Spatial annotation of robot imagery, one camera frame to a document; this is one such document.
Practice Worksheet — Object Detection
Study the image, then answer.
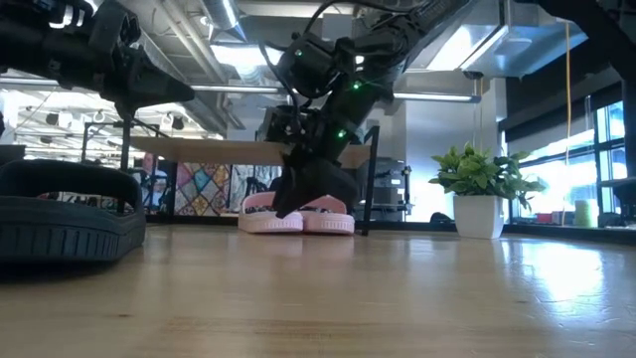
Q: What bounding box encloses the light green cylinder roll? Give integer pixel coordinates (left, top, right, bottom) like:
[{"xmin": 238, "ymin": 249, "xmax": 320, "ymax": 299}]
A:
[{"xmin": 573, "ymin": 199, "xmax": 595, "ymax": 229}]

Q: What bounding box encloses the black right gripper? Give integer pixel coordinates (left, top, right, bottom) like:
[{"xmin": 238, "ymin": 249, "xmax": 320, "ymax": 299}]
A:
[{"xmin": 272, "ymin": 127, "xmax": 361, "ymax": 219}]

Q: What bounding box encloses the black aluminium rig frame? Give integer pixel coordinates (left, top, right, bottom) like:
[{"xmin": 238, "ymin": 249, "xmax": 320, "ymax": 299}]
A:
[{"xmin": 143, "ymin": 213, "xmax": 636, "ymax": 246}]

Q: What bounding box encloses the black equipment cart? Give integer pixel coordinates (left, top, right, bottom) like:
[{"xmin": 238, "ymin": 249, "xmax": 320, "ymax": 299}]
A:
[{"xmin": 372, "ymin": 157, "xmax": 414, "ymax": 223}]

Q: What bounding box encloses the pink slide sandal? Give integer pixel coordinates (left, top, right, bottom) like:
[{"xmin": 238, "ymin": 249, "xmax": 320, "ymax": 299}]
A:
[
  {"xmin": 237, "ymin": 191, "xmax": 305, "ymax": 235},
  {"xmin": 300, "ymin": 193, "xmax": 357, "ymax": 236}
]

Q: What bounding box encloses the person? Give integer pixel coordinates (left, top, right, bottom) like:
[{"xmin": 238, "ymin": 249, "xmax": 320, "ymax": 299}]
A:
[{"xmin": 132, "ymin": 151, "xmax": 171, "ymax": 216}]

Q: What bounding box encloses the green potted plant white pot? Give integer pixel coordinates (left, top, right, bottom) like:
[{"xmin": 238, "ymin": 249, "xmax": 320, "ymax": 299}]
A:
[{"xmin": 429, "ymin": 142, "xmax": 548, "ymax": 241}]

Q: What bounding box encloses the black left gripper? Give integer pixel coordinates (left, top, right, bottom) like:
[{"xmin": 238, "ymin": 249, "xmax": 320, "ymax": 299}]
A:
[{"xmin": 88, "ymin": 1, "xmax": 196, "ymax": 118}]

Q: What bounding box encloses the long ceiling light tube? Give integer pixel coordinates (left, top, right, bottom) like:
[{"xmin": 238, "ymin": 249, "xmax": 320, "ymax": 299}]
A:
[{"xmin": 0, "ymin": 74, "xmax": 482, "ymax": 104}]

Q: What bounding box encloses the black slide sandal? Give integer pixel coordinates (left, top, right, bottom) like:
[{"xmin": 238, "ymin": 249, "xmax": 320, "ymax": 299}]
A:
[{"xmin": 0, "ymin": 158, "xmax": 148, "ymax": 264}]

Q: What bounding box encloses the colourful patterned panel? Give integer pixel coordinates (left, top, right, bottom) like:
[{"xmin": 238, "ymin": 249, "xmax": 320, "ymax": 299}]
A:
[{"xmin": 176, "ymin": 163, "xmax": 233, "ymax": 218}]

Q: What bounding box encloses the wooden shelf with black legs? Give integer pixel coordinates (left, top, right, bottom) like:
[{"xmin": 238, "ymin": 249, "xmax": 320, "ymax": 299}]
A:
[{"xmin": 118, "ymin": 116, "xmax": 382, "ymax": 238}]

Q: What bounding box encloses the rectangular metal ventilation duct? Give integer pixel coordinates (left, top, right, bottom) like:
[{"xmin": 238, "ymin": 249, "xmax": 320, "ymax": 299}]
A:
[{"xmin": 406, "ymin": 0, "xmax": 590, "ymax": 80}]

